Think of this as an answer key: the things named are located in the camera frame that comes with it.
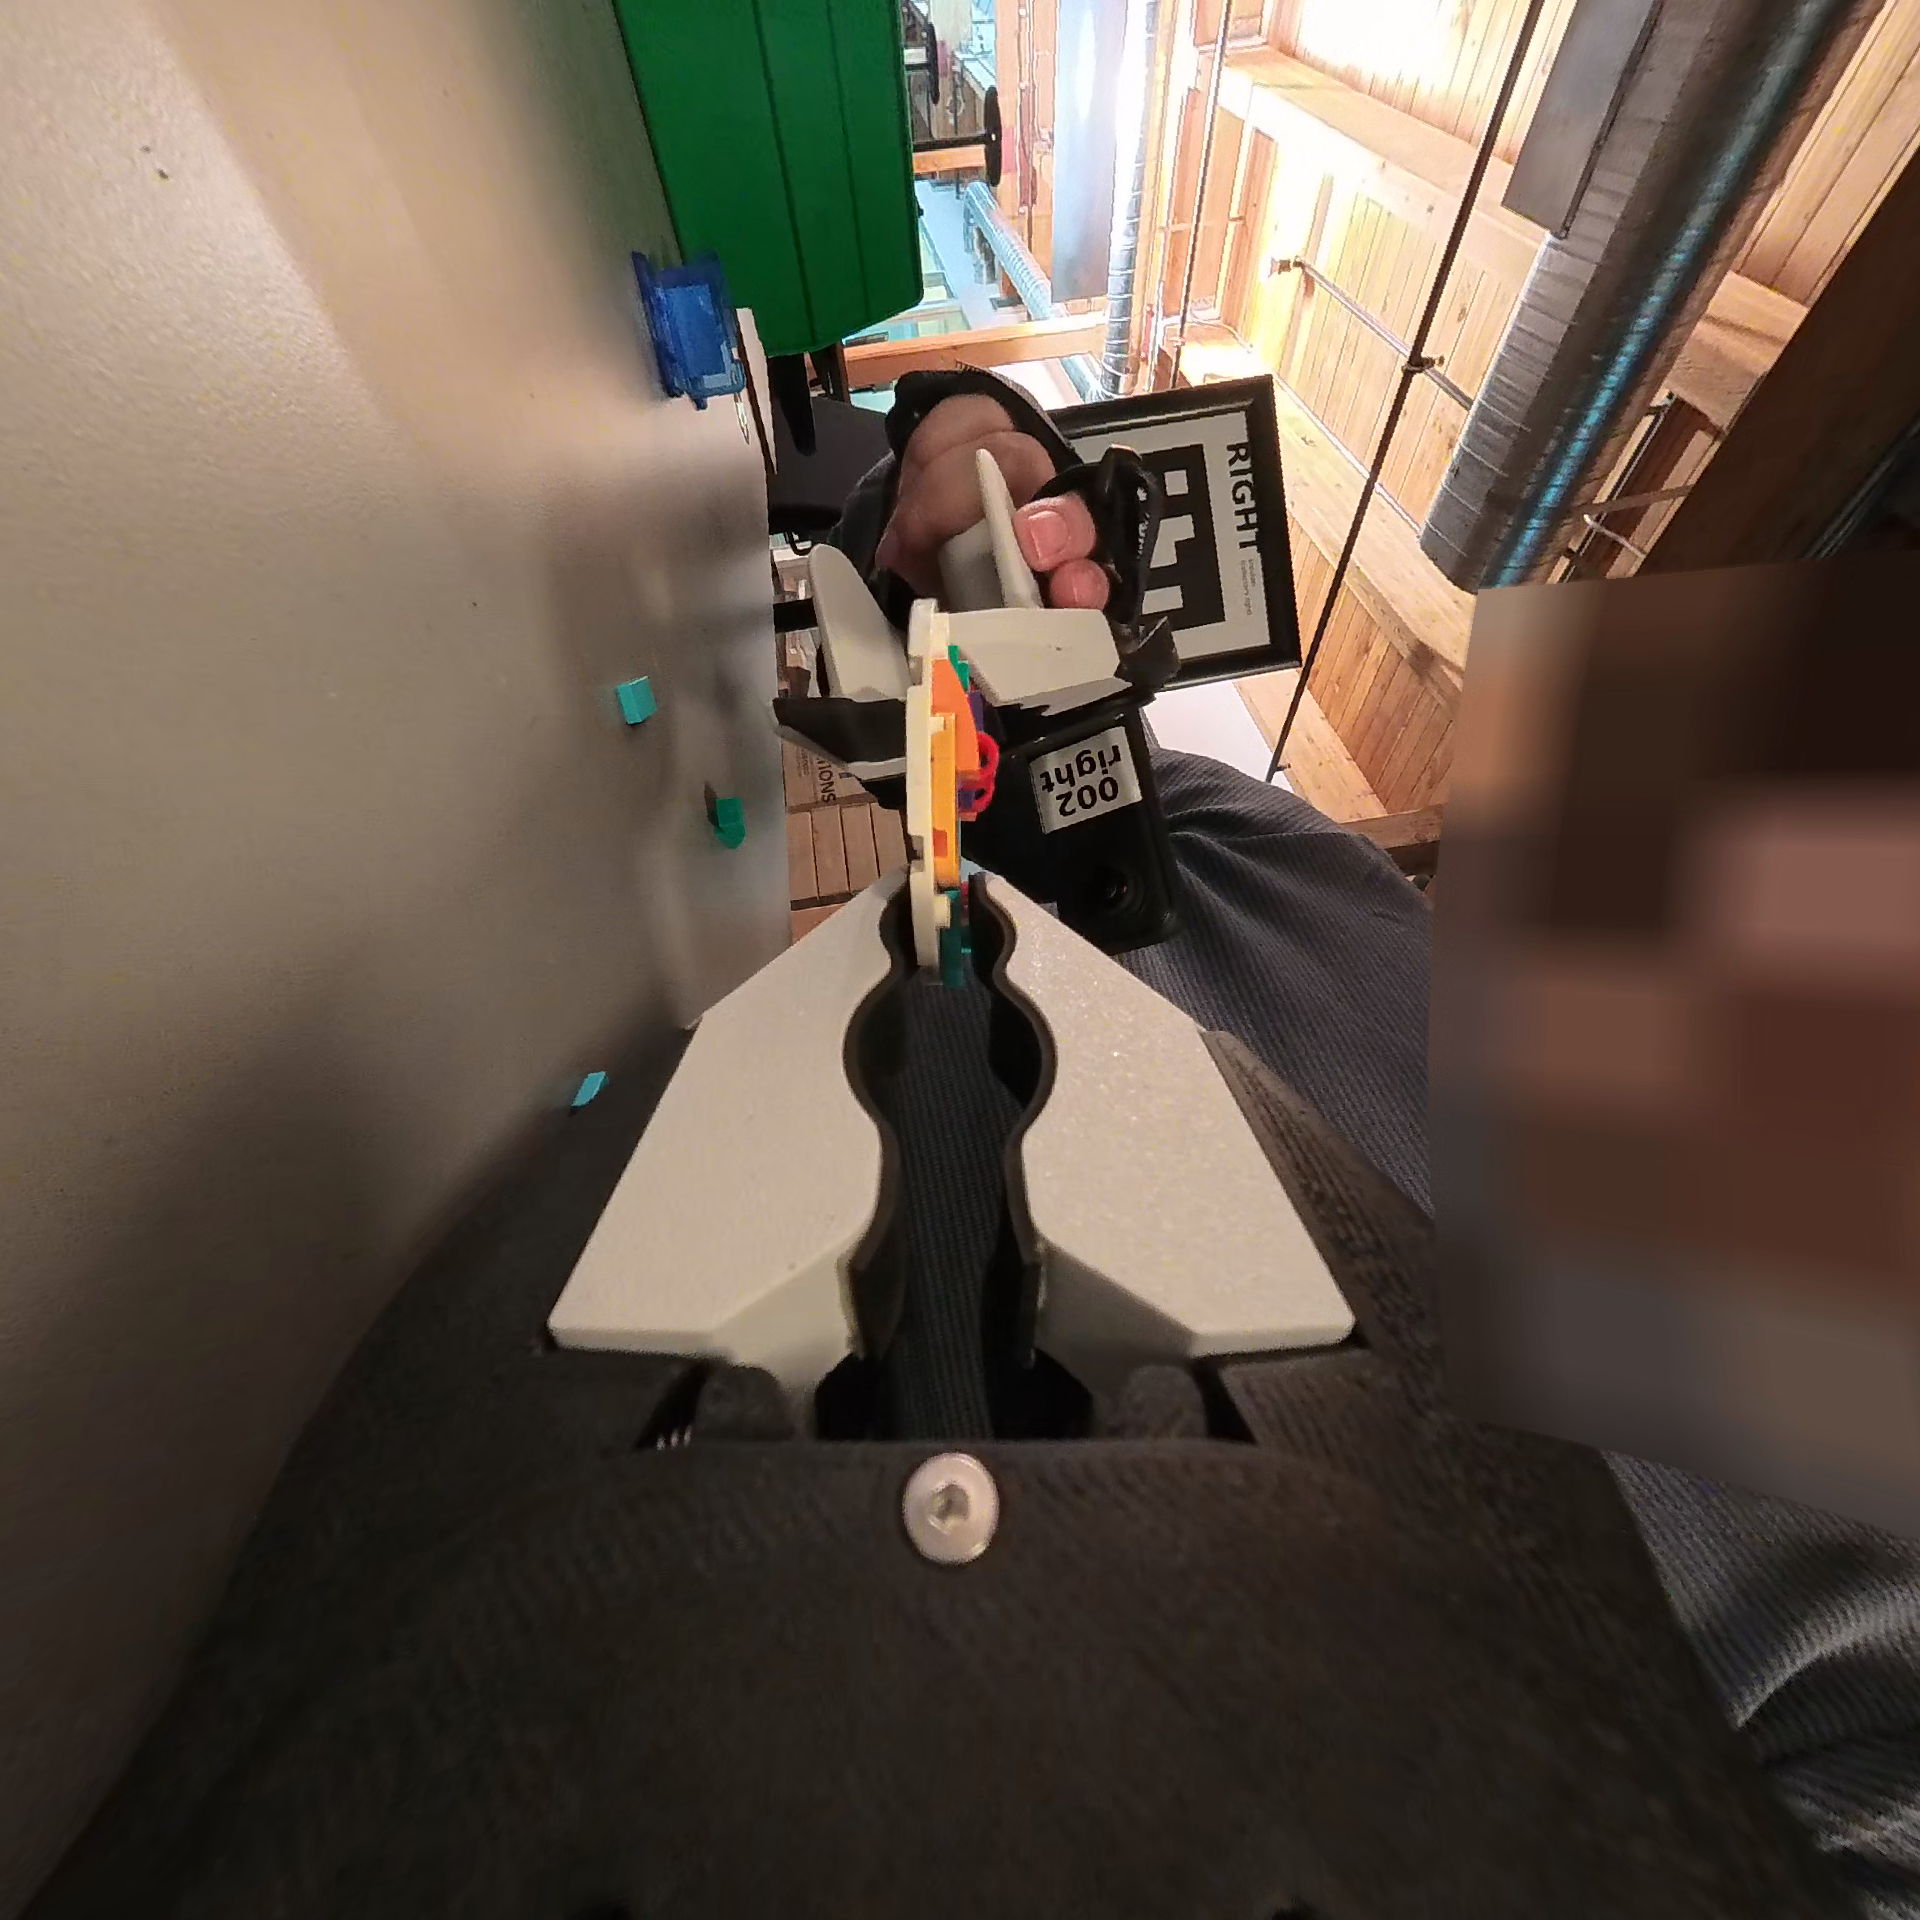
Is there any white lego model with coloured bricks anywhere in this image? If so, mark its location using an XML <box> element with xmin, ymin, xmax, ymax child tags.
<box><xmin>902</xmin><ymin>599</ymin><xmax>1003</xmax><ymax>993</ymax></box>

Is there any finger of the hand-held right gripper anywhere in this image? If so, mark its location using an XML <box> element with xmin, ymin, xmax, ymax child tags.
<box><xmin>949</xmin><ymin>604</ymin><xmax>1130</xmax><ymax>719</ymax></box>
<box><xmin>767</xmin><ymin>545</ymin><xmax>922</xmax><ymax>784</ymax></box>

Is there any black framed marker sign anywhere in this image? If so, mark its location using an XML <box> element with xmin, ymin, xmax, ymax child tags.
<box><xmin>1043</xmin><ymin>375</ymin><xmax>1304</xmax><ymax>696</ymax></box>

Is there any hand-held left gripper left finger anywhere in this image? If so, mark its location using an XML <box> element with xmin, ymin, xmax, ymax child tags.
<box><xmin>547</xmin><ymin>874</ymin><xmax>922</xmax><ymax>1443</ymax></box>

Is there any person's right hand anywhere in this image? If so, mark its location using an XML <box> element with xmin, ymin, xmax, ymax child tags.
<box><xmin>877</xmin><ymin>399</ymin><xmax>1116</xmax><ymax>614</ymax></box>

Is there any silver ventilation duct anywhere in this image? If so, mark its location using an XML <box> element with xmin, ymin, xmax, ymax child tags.
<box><xmin>1416</xmin><ymin>0</ymin><xmax>1892</xmax><ymax>595</ymax></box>

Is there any blue lego piece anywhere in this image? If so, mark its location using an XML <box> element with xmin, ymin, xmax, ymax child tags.
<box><xmin>631</xmin><ymin>248</ymin><xmax>750</xmax><ymax>409</ymax></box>

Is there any stack of green storage bins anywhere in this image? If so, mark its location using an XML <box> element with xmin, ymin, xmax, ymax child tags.
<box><xmin>613</xmin><ymin>0</ymin><xmax>924</xmax><ymax>356</ymax></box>

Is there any dark grey hanging panel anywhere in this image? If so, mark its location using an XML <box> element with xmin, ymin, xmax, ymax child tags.
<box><xmin>1503</xmin><ymin>0</ymin><xmax>1666</xmax><ymax>234</ymax></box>

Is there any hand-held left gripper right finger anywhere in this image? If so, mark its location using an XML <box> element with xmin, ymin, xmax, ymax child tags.
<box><xmin>960</xmin><ymin>867</ymin><xmax>1365</xmax><ymax>1439</ymax></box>

